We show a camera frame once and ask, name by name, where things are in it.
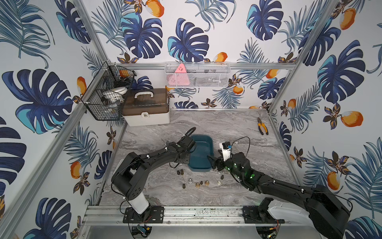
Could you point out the orange black pliers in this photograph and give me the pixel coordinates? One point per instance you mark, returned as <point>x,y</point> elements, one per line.
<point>262,127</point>

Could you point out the teal plastic storage box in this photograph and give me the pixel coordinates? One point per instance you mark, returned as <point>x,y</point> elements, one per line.
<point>203,148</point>

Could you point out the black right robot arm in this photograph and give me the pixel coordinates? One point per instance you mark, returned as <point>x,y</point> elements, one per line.
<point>328,214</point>

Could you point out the black wire basket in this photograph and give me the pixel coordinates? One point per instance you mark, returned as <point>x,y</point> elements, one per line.
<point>108,92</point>

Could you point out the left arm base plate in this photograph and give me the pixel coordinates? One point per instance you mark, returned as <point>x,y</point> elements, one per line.
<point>152,215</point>

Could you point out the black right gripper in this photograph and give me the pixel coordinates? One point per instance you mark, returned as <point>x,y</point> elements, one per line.
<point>214,164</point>

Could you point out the aluminium front rail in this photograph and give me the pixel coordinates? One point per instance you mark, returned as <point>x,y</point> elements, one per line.
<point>199,216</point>

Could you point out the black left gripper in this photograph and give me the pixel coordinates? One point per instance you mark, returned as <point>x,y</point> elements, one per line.
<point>186,143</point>

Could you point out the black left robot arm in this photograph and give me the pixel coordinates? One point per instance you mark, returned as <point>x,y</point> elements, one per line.
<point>130,177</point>

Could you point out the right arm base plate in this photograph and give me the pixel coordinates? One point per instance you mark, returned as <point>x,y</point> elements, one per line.
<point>256,215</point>

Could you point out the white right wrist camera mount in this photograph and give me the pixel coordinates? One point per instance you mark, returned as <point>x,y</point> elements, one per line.
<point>226,148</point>

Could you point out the white mesh wall shelf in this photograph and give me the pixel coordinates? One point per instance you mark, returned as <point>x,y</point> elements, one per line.
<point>202,75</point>

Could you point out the pink triangle card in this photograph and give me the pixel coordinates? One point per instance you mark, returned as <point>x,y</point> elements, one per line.
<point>179,78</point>

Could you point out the white storage case brown lid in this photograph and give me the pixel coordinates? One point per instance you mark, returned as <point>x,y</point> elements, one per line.
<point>146,107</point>

